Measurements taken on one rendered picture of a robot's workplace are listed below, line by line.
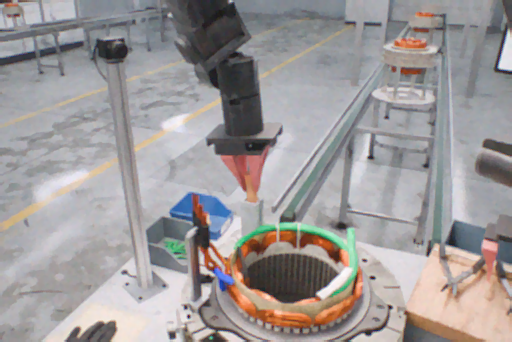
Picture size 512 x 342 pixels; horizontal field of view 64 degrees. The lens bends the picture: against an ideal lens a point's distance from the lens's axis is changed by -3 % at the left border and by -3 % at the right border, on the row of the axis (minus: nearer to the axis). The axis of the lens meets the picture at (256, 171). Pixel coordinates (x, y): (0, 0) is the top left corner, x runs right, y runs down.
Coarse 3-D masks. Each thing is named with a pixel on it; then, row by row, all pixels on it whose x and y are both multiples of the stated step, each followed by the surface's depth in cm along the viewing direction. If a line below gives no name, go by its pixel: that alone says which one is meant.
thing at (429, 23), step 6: (414, 18) 422; (420, 18) 417; (426, 18) 415; (438, 18) 421; (408, 24) 433; (414, 24) 425; (420, 24) 421; (426, 24) 419; (432, 24) 419; (438, 24) 433; (432, 30) 437; (414, 36) 448; (432, 36) 439; (432, 42) 442; (438, 48) 432
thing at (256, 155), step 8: (216, 144) 60; (224, 144) 60; (232, 144) 60; (240, 144) 59; (216, 152) 61; (224, 152) 61; (232, 152) 60; (240, 152) 60; (248, 152) 60; (256, 152) 59; (264, 152) 61; (248, 160) 60; (256, 160) 60; (264, 160) 65; (256, 168) 61; (256, 176) 62; (256, 184) 64; (256, 192) 65
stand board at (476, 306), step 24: (432, 264) 71; (456, 264) 71; (504, 264) 70; (432, 288) 65; (480, 288) 65; (408, 312) 61; (432, 312) 61; (456, 312) 60; (480, 312) 60; (504, 312) 60; (456, 336) 58; (480, 336) 56; (504, 336) 56
